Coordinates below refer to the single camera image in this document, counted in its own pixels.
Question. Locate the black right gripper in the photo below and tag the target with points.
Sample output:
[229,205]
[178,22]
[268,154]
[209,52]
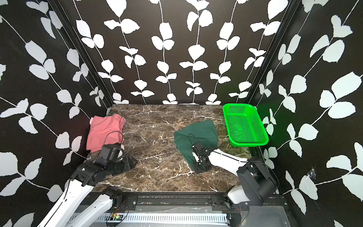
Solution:
[197,170]

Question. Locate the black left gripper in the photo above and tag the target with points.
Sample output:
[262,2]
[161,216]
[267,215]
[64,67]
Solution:
[130,163]

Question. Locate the dark green t-shirt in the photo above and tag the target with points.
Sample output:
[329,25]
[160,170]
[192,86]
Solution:
[203,132]

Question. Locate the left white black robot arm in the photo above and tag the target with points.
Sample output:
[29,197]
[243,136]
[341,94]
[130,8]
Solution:
[111,161]

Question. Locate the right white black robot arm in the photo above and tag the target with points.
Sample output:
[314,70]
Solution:
[257,180]

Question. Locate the pink folded t-shirt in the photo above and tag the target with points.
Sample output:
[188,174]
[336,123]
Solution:
[104,131]

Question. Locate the small electronics board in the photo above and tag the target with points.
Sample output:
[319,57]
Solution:
[118,217]

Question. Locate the green plastic basket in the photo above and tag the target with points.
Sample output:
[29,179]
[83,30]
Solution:
[244,125]

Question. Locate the white slotted cable duct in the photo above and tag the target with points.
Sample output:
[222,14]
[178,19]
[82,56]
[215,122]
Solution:
[168,218]

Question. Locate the black front aluminium rail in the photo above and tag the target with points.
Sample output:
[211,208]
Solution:
[216,200]

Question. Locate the black corner frame post left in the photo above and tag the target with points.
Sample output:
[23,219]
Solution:
[76,41]

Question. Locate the black corner frame post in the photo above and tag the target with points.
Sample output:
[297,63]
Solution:
[286,19]
[76,41]

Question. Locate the black corner frame post right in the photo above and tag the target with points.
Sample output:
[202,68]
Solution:
[286,19]

